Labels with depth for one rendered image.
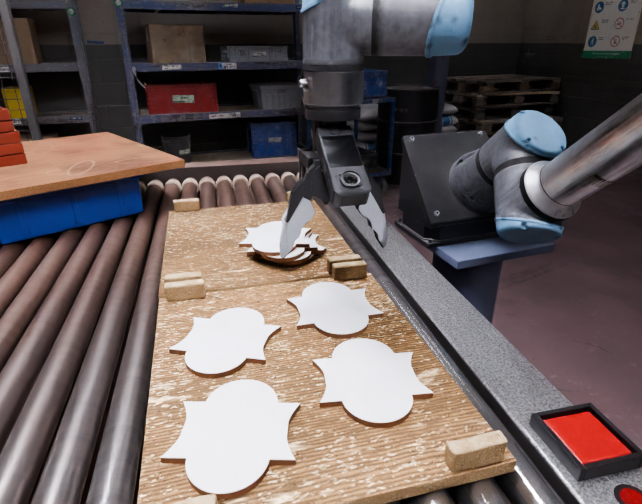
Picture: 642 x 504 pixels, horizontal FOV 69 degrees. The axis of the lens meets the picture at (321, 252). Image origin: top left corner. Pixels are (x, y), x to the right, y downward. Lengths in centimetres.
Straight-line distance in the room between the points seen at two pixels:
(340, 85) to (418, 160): 58
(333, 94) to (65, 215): 74
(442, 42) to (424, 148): 59
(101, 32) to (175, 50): 88
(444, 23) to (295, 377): 43
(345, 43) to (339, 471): 45
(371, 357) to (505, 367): 18
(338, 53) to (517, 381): 45
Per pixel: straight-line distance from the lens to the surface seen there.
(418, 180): 110
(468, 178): 109
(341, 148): 58
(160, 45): 487
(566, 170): 86
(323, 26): 58
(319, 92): 58
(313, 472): 48
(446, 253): 107
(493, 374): 65
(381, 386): 55
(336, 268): 77
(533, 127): 101
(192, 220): 108
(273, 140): 511
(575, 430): 59
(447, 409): 55
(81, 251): 104
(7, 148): 129
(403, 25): 58
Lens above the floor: 130
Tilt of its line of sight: 25 degrees down
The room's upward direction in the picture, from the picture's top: straight up
